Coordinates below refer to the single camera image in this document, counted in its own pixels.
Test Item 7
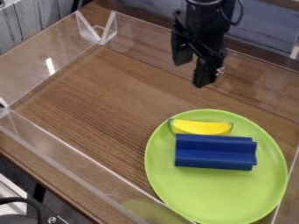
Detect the green round plate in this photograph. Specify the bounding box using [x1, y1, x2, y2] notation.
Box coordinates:
[144, 108, 287, 224]

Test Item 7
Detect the yellow banana-shaped toy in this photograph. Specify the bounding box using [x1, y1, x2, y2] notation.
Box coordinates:
[168, 118, 234, 136]

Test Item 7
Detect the black device with knob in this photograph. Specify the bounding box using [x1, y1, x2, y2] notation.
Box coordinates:
[27, 195, 95, 224]

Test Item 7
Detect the black cable lower left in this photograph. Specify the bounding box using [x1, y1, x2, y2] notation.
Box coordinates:
[0, 196, 40, 224]

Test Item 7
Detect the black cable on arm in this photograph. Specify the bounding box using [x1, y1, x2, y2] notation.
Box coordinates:
[218, 0, 246, 26]

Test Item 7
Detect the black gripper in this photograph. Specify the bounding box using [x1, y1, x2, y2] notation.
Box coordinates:
[171, 0, 236, 88]

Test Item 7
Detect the blue ridged block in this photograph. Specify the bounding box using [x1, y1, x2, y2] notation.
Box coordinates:
[173, 134, 258, 171]

